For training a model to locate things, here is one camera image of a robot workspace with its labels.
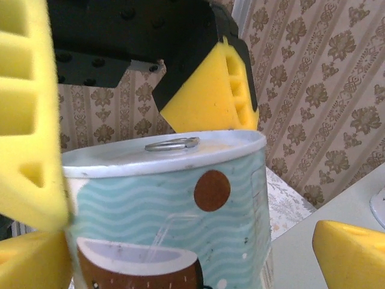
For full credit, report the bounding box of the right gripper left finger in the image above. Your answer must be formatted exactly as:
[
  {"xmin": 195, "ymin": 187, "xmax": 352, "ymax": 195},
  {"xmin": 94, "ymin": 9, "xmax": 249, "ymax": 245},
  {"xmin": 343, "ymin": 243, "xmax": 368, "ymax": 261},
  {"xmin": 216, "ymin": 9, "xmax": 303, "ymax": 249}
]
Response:
[{"xmin": 0, "ymin": 231, "xmax": 75, "ymax": 289}]

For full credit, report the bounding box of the aluminium frame post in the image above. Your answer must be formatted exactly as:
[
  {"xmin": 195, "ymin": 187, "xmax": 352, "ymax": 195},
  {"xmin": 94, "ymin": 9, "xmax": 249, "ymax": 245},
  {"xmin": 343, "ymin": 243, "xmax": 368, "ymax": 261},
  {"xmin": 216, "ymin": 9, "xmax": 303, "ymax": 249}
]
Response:
[{"xmin": 231, "ymin": 0, "xmax": 252, "ymax": 42}]

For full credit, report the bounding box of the floral table cover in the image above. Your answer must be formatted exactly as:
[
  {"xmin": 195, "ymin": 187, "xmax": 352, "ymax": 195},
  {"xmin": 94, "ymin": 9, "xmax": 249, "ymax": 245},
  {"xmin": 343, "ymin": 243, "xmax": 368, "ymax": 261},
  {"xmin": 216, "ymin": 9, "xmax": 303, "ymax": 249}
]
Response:
[{"xmin": 266, "ymin": 168, "xmax": 316, "ymax": 241}]

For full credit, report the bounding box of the teal coconut label can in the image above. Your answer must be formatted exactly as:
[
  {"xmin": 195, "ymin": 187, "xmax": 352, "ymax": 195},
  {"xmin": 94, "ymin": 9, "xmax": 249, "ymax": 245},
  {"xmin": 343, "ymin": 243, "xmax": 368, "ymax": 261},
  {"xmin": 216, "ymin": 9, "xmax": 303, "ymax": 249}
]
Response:
[{"xmin": 61, "ymin": 129, "xmax": 273, "ymax": 289}]

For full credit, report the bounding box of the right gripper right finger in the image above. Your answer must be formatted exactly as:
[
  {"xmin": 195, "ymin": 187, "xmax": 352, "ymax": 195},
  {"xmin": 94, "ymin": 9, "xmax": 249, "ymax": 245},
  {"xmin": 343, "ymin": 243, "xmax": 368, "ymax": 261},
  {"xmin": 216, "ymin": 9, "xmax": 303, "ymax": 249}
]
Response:
[{"xmin": 312, "ymin": 219, "xmax": 385, "ymax": 289}]

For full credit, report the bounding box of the orange food can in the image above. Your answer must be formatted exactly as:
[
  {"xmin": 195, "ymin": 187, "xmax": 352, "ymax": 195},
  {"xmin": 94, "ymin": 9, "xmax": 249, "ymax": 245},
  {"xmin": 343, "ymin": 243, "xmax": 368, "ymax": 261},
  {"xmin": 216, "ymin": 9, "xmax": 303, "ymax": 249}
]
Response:
[{"xmin": 369, "ymin": 192, "xmax": 385, "ymax": 229}]

